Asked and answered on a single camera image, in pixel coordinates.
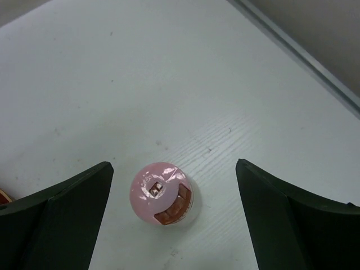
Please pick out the right aluminium table rail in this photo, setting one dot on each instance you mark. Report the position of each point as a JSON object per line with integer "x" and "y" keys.
{"x": 300, "y": 55}

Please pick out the pink cap spice bottle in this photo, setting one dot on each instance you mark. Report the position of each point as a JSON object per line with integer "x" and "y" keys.
{"x": 162, "y": 194}

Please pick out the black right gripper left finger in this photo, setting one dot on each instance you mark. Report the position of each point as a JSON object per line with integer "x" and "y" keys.
{"x": 57, "y": 227}

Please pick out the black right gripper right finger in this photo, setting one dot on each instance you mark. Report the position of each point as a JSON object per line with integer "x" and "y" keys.
{"x": 292, "y": 228}

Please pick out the round red lacquer tray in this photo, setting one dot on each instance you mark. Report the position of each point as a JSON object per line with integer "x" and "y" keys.
{"x": 4, "y": 198}

